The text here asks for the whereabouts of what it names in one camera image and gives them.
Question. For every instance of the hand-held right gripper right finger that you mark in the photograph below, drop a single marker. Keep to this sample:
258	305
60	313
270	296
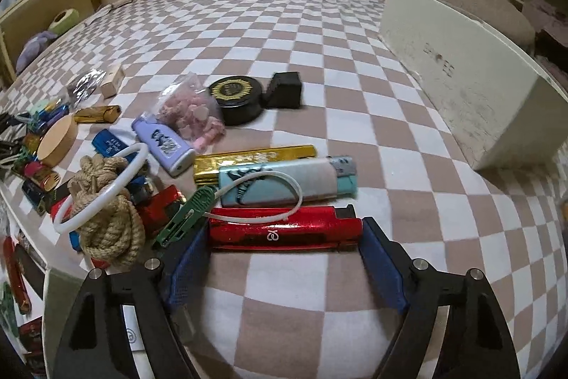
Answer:
381	263

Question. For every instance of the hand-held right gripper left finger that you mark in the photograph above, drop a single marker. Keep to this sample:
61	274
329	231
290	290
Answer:
188	272

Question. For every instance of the white teal lighter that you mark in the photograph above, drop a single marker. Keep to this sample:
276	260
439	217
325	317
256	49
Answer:
284	186

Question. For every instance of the white shallow box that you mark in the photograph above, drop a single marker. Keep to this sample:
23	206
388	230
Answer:
62	308

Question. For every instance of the checkered bed sheet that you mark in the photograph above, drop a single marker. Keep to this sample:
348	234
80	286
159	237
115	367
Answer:
355	139

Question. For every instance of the purple lighter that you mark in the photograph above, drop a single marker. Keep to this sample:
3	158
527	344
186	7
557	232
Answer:
164	143

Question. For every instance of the long gold foil lighter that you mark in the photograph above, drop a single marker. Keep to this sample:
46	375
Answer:
255	159

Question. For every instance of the blue lighter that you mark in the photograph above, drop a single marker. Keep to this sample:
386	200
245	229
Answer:
108	141

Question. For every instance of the pink candy bag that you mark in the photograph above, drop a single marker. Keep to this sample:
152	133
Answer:
191	112

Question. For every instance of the black round tin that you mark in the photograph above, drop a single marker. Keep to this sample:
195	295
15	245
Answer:
235	99

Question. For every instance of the round wooden lid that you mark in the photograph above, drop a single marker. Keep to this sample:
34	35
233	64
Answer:
55	141

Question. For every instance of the cream deep cardboard box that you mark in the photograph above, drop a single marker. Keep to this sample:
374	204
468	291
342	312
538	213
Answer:
470	95

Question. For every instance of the black cube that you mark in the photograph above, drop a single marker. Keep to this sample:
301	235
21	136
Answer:
284	90

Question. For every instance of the pale wooden block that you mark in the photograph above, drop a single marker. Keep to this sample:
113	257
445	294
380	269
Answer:
112	79

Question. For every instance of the purple plush toy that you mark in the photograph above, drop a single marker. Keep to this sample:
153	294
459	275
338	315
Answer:
33	48

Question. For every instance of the green plush toy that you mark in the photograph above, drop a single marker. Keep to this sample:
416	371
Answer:
64	20

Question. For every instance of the pink clothes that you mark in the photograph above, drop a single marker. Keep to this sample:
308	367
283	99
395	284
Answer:
546	8

